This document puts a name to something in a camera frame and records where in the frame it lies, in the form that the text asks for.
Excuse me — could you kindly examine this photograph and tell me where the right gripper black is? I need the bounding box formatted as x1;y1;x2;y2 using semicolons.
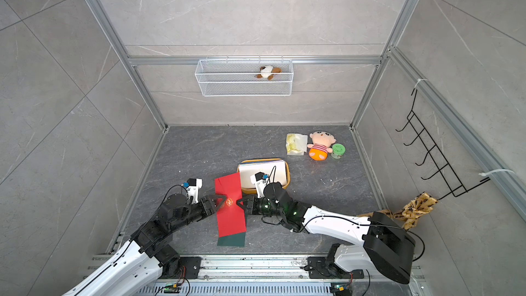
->
236;195;286;219

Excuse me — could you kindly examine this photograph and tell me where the yellow plastic storage box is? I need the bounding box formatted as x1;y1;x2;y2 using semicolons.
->
238;158;290;197

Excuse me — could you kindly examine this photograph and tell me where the red envelope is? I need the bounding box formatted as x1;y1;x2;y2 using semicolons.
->
215;173;246;238

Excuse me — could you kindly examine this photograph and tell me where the dark green envelope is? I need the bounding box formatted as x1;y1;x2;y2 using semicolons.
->
217;232;246;247

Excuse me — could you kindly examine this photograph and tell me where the cream white envelope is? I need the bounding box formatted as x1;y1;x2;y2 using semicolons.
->
238;158;290;190

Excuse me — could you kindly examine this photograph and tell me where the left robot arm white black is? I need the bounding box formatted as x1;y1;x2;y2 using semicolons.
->
65;193;227;295

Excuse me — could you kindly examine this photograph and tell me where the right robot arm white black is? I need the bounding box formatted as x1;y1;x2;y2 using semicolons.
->
236;182;416;284

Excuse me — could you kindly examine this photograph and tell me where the plush doll orange pink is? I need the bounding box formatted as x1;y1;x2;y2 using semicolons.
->
307;131;336;161

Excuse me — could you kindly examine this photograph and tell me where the left green circuit board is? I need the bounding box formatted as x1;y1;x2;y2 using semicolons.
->
162;285;181;294

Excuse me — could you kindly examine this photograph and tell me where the green circuit board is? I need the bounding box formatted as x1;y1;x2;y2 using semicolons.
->
330;284;353;296
162;285;181;294

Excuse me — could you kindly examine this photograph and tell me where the green round lid container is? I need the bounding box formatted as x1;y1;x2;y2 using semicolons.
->
331;143;346;160

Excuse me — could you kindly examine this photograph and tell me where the right green circuit board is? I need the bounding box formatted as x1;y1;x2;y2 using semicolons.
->
330;284;353;296

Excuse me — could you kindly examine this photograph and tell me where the small brown white plush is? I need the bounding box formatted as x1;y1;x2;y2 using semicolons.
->
256;66;282;81

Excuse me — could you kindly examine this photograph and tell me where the yellow black patterned cloth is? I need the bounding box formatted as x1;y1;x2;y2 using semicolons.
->
358;193;439;231

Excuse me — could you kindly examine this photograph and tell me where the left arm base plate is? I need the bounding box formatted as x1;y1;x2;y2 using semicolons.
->
161;256;202;280

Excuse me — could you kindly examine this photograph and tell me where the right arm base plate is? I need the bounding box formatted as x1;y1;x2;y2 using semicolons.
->
304;256;365;280

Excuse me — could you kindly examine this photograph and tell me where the white wire mesh basket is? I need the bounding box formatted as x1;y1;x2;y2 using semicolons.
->
195;58;294;97

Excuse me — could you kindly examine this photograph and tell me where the black wire hook rack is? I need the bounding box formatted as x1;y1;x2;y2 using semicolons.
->
395;89;490;201

